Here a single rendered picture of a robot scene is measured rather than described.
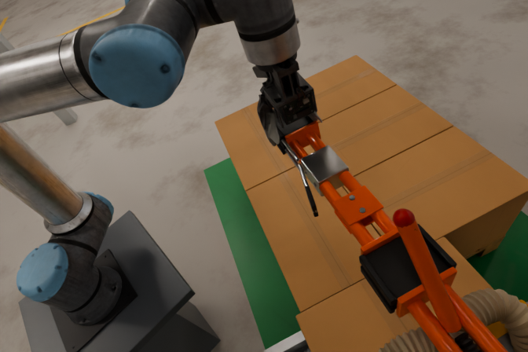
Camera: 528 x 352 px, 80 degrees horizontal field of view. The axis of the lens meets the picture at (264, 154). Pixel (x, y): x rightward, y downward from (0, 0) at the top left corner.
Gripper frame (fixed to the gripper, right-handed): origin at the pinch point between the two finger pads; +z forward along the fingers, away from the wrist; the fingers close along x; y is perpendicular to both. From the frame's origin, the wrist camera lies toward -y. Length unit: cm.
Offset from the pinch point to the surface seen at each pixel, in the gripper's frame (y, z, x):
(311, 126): 3.2, -1.8, 3.2
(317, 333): 28.6, 30.7, -14.4
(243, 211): -78, 125, -27
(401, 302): 38.2, -3.5, -2.8
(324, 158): 11.8, -1.6, 1.2
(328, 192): 18.4, -1.0, -1.8
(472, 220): 11, 72, 53
